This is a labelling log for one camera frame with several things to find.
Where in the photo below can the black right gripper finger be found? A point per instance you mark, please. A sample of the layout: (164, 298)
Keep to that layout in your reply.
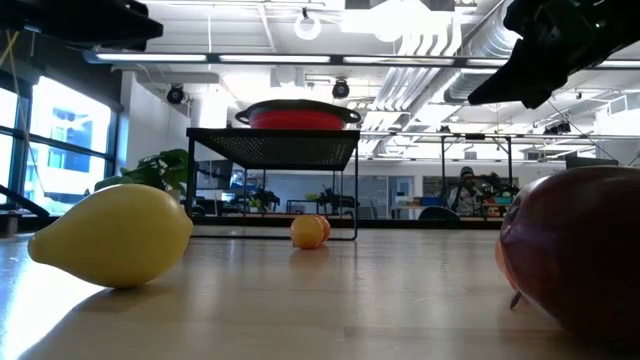
(517, 65)
(530, 92)

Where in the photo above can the small red-orange pear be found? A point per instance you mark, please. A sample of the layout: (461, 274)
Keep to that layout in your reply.
(501, 265)

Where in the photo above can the black metal rig frame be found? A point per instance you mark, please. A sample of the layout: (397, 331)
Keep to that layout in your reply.
(475, 136)

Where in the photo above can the red collapsible colander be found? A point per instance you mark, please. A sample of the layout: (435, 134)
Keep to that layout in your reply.
(297, 121)

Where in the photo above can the silver spiral ventilation duct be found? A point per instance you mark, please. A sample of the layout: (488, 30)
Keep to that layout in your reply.
(475, 50)

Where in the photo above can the black aluminium table frame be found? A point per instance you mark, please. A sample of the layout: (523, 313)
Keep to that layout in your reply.
(425, 223)

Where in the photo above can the black perforated metal stand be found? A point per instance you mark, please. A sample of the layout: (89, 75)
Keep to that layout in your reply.
(280, 150)

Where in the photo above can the black office chair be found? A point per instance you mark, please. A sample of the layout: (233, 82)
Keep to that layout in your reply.
(439, 214)

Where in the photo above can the black ceiling spotlight cluster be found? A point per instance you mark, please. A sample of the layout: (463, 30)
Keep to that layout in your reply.
(557, 127)

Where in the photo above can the large window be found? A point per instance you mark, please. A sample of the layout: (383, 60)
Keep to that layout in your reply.
(70, 125)

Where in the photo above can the round white pendant lamp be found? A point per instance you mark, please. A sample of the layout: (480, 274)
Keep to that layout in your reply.
(307, 37)

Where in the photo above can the green leafy potted plant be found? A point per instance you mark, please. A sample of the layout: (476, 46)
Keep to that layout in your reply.
(160, 170)

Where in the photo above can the person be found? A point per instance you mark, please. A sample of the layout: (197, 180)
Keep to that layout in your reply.
(465, 195)

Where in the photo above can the black monitor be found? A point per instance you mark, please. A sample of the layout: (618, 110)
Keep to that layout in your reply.
(215, 175)
(590, 162)

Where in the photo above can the yellow lemon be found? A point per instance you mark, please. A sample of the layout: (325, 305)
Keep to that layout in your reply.
(115, 235)

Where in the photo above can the long linear ceiling light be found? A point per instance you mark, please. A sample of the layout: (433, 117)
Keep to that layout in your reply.
(275, 59)

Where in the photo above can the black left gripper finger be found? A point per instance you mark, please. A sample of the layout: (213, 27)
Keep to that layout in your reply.
(127, 17)
(120, 37)

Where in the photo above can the dark red apple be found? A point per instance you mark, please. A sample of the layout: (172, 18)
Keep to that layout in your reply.
(580, 250)

